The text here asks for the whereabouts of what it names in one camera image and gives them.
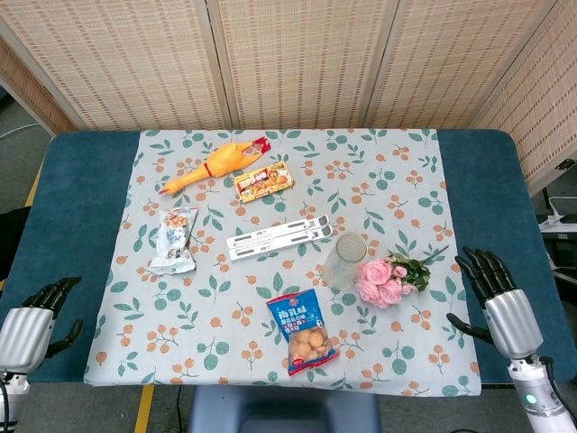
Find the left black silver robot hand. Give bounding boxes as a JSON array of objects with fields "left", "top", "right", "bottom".
[{"left": 0, "top": 275, "right": 85, "bottom": 375}]

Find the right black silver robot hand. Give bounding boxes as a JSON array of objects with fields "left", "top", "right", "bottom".
[{"left": 445, "top": 245, "right": 545, "bottom": 362}]

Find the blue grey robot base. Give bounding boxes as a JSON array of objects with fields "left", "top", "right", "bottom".
[{"left": 188, "top": 385, "right": 382, "bottom": 433}]

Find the clear textured glass vase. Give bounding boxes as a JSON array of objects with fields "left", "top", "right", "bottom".
[{"left": 322, "top": 231, "right": 369, "bottom": 291}]

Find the blue table cover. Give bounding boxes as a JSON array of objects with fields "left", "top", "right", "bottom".
[{"left": 0, "top": 129, "right": 577, "bottom": 384}]

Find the silver snack bag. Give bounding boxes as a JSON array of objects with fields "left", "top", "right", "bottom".
[{"left": 148, "top": 207, "right": 200, "bottom": 276}]

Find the blue cookie bag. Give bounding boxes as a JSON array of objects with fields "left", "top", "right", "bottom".
[{"left": 265, "top": 292, "right": 341, "bottom": 378}]

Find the woven bamboo screen panel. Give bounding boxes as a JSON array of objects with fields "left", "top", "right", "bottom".
[
  {"left": 0, "top": 35, "right": 78, "bottom": 136},
  {"left": 471, "top": 0, "right": 577, "bottom": 196},
  {"left": 363, "top": 0, "right": 570, "bottom": 131},
  {"left": 206, "top": 0, "right": 400, "bottom": 131},
  {"left": 0, "top": 0, "right": 229, "bottom": 133}
]

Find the floral leaf print tablecloth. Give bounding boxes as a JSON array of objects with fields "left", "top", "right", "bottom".
[{"left": 84, "top": 129, "right": 482, "bottom": 398}]

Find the white folding stand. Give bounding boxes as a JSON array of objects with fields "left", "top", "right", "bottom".
[{"left": 225, "top": 214, "right": 334, "bottom": 262}]

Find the yellow rubber chicken toy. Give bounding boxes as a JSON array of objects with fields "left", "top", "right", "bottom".
[{"left": 158, "top": 138, "right": 273, "bottom": 196}]

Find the yellow curry box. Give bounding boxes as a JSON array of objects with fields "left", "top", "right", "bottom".
[{"left": 233, "top": 161, "right": 296, "bottom": 203}]

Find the white power cable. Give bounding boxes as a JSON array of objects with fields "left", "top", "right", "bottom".
[{"left": 546, "top": 195, "right": 577, "bottom": 218}]

